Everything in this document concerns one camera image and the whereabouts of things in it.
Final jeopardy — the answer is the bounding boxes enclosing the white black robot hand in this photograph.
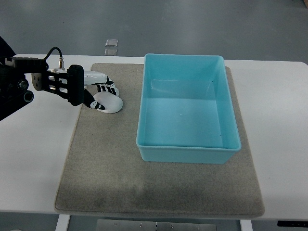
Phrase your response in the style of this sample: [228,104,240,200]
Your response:
[83,71,119,110]

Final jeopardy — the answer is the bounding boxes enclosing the white bunny toy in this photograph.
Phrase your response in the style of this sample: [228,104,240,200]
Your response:
[93,91,123,114]

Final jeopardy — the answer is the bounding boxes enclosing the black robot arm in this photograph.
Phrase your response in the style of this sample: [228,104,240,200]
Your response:
[0,38,85,120]

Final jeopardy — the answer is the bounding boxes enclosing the blue plastic box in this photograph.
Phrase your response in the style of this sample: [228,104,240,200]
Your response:
[136,54,242,164]

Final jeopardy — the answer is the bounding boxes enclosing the lower floor outlet plate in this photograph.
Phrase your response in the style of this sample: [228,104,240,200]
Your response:
[104,48,117,56]

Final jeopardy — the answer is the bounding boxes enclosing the floor outlet plate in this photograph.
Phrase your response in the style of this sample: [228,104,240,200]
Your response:
[105,39,118,47]
[104,48,117,56]

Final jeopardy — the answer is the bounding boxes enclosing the upper floor outlet plate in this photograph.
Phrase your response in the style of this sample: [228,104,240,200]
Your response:
[105,39,118,47]

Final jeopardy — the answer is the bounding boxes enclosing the grey felt mat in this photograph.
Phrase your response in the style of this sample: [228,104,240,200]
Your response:
[55,64,265,219]

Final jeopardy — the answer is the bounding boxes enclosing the white table leg left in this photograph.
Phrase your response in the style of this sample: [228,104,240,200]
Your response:
[55,214,71,231]

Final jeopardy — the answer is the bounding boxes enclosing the white table leg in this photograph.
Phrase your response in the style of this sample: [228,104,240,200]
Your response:
[55,214,71,231]
[240,219,253,231]

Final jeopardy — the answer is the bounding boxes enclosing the white table leg right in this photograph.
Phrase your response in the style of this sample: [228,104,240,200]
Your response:
[240,219,253,231]

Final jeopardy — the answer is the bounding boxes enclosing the metal table base plate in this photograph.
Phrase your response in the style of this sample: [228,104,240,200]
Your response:
[96,219,217,231]

